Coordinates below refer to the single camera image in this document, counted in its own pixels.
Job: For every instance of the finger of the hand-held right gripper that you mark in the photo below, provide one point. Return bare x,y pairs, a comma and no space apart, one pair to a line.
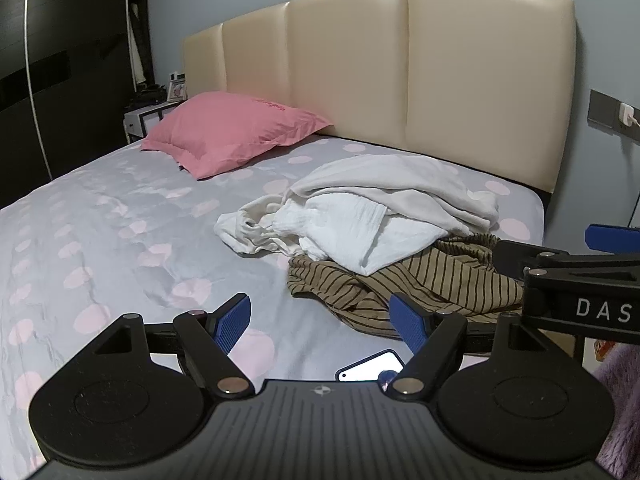
520,257
610,237

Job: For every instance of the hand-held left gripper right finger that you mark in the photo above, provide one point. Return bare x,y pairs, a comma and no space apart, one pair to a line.
407,322

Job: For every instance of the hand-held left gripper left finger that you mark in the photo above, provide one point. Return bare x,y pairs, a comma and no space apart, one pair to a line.
232,322

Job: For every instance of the brown striped garment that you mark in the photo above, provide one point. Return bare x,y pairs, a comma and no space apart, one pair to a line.
450,285

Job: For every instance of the smartphone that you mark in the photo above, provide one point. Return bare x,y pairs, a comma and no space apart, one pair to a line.
365,367

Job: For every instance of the person's purple fuzzy garment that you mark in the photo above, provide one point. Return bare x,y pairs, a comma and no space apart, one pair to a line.
622,410

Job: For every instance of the white crinkled garment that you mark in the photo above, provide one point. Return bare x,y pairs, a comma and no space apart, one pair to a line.
350,230

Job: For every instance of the white charger plug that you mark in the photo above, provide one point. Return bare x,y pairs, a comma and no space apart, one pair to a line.
626,114

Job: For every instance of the bed with pink dotted sheet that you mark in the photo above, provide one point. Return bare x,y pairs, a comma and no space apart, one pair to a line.
100,220

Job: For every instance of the pink pillow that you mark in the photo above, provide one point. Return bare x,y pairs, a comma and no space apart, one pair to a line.
225,130

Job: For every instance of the white black-framed nightstand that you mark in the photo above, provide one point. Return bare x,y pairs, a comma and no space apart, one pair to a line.
145,120

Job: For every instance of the black bag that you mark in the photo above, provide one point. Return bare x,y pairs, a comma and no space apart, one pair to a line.
150,94

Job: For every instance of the dark wardrobe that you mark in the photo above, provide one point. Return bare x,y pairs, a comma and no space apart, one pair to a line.
80,125

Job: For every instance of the cream padded headboard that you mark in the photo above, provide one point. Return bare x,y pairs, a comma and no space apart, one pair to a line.
350,60

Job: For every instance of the grey wall socket panel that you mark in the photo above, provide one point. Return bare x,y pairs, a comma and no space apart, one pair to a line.
602,107

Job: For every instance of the small picture frame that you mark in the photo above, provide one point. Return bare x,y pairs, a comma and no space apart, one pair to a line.
177,90

